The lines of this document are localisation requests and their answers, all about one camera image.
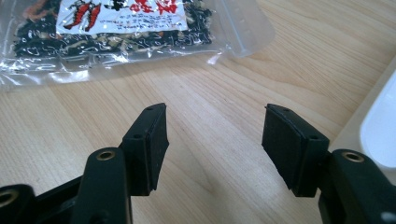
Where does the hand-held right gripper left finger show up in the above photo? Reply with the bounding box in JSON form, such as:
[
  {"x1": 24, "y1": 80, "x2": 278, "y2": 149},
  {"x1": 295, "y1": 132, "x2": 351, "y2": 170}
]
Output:
[{"x1": 70, "y1": 103, "x2": 170, "y2": 224}]

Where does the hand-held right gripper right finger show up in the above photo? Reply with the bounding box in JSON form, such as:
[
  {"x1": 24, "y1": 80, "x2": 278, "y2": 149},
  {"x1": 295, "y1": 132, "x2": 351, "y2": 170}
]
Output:
[{"x1": 262, "y1": 103, "x2": 396, "y2": 224}]

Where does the clear bag of dried vegetables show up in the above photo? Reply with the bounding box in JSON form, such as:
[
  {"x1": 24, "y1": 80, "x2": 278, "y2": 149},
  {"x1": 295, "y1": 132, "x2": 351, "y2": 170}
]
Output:
[{"x1": 0, "y1": 0, "x2": 276, "y2": 91}]

